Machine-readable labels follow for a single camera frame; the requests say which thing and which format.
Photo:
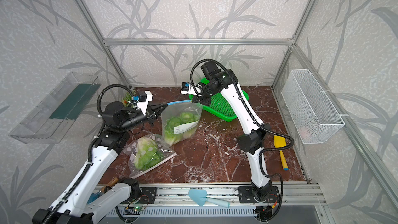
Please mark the chinese cabbage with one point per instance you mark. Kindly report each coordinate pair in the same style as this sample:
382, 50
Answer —
189, 117

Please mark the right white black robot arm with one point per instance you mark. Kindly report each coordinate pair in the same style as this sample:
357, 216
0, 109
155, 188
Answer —
209, 77

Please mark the white pot artificial flowers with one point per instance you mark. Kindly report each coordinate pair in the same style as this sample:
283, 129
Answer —
128, 99

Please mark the chinese cabbage front one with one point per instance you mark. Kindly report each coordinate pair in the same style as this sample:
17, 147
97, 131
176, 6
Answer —
169, 136

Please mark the green plastic basket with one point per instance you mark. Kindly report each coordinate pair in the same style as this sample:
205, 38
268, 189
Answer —
219, 105

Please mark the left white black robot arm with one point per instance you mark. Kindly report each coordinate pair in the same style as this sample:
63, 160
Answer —
73, 206

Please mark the white wire mesh basket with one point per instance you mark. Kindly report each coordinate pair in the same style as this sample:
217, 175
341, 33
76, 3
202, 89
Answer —
315, 117

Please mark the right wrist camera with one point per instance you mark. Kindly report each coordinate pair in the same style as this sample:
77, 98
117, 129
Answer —
190, 88

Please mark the blue-zip clear bag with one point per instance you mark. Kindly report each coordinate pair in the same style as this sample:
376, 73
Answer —
174, 109

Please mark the green circuit board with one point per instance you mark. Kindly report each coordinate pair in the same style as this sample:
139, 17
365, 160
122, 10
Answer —
135, 209

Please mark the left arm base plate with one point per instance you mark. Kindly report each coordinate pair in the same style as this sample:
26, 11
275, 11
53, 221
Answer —
148, 195

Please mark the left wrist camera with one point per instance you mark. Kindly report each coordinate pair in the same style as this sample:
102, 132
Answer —
141, 101

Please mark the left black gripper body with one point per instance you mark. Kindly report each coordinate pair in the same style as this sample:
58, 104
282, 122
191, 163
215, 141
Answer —
145, 118

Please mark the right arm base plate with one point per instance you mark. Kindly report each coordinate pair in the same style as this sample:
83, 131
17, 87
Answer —
267, 194

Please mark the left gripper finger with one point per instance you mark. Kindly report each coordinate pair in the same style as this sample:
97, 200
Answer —
159, 105
158, 111

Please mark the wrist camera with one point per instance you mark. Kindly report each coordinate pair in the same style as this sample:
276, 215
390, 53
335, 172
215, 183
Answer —
190, 88
141, 101

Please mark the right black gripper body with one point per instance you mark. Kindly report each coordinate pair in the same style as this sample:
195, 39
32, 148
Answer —
207, 93

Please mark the clear acrylic wall shelf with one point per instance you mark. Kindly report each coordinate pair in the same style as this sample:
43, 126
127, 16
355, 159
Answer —
50, 120

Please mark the blue garden hand rake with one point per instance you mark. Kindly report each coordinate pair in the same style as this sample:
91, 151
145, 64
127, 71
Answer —
96, 195

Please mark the dotted clear bag with lettuce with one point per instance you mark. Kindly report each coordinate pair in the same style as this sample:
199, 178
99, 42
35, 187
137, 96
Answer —
147, 153

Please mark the yellow spatula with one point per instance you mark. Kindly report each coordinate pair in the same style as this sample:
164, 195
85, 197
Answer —
280, 142

